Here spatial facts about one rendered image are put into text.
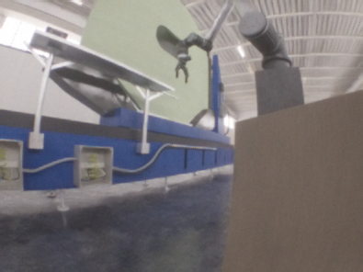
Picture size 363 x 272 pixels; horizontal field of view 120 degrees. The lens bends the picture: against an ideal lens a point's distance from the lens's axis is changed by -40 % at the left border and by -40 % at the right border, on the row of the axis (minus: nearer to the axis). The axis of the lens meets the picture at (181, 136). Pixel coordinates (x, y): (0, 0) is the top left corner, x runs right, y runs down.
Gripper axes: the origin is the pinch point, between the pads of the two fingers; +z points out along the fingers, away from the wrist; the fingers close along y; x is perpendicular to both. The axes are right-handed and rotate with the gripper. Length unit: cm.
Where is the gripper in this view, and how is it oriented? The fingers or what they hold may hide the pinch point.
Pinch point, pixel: (181, 79)
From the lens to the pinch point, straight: 163.6
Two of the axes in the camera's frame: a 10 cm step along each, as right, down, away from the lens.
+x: 8.1, -0.1, -5.8
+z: -0.4, 10.0, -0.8
